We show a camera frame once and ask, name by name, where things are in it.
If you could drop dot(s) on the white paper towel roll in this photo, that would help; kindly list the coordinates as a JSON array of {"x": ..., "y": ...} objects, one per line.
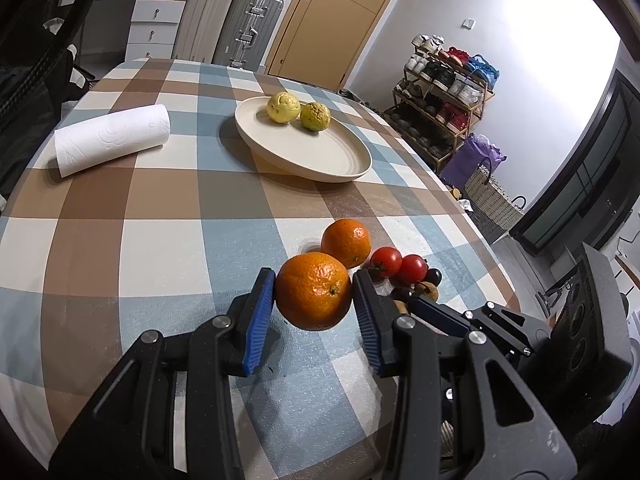
[{"x": 112, "y": 137}]

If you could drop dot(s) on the wooden shoe rack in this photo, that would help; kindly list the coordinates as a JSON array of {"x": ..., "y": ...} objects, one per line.
[{"x": 487, "y": 102}]

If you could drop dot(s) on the white drawer cabinet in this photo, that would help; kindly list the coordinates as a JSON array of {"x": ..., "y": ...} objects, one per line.
[{"x": 152, "y": 22}]

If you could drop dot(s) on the silver suitcase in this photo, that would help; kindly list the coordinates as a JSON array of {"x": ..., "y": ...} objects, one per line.
[{"x": 247, "y": 30}]

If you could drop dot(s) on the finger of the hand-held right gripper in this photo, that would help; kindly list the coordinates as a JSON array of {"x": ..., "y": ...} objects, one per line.
[
  {"x": 510, "y": 330},
  {"x": 440, "y": 316}
]

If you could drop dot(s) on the beige round plate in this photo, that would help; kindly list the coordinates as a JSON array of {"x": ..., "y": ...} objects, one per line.
[{"x": 320, "y": 152}]

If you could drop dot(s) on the yellow-green wrinkled fruit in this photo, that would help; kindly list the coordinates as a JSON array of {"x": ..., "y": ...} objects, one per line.
[{"x": 315, "y": 117}]

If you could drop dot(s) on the small orange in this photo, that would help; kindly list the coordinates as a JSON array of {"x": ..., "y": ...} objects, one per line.
[{"x": 346, "y": 241}]

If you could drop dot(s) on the beige suitcase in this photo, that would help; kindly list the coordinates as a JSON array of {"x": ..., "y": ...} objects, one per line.
[{"x": 202, "y": 20}]

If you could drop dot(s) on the white wall switch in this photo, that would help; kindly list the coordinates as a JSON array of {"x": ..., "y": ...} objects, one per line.
[{"x": 468, "y": 23}]

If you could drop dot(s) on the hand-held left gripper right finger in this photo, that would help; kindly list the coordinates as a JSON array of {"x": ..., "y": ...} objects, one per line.
[{"x": 372, "y": 345}]

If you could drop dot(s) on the purple bag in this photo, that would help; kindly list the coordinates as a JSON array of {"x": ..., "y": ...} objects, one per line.
[{"x": 470, "y": 157}]

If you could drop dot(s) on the checked tablecloth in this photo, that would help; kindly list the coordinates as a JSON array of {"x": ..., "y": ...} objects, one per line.
[{"x": 165, "y": 230}]

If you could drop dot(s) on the brown longan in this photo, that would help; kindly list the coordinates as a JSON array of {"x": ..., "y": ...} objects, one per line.
[
  {"x": 426, "y": 291},
  {"x": 400, "y": 307}
]

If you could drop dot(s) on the large orange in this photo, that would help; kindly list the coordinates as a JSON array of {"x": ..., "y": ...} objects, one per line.
[{"x": 312, "y": 290}]

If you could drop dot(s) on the dark plum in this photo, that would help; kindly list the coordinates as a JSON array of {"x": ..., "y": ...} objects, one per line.
[{"x": 433, "y": 276}]

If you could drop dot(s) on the wooden door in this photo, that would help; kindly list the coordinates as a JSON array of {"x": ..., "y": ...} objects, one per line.
[{"x": 332, "y": 20}]

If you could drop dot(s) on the collection of shoes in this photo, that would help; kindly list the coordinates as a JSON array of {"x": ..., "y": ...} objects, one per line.
[{"x": 450, "y": 80}]

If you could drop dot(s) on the red cherry tomato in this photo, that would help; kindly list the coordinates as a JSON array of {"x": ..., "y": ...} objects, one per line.
[
  {"x": 412, "y": 268},
  {"x": 386, "y": 260}
]

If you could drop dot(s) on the pale yellow wrinkled fruit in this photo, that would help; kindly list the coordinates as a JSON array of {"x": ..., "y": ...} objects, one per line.
[{"x": 282, "y": 108}]

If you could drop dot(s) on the woven basket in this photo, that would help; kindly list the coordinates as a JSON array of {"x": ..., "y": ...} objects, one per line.
[{"x": 492, "y": 205}]

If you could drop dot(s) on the small brown jar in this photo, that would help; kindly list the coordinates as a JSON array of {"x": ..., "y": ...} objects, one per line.
[{"x": 456, "y": 193}]

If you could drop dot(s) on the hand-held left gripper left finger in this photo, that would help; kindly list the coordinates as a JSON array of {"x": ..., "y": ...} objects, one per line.
[{"x": 255, "y": 340}]

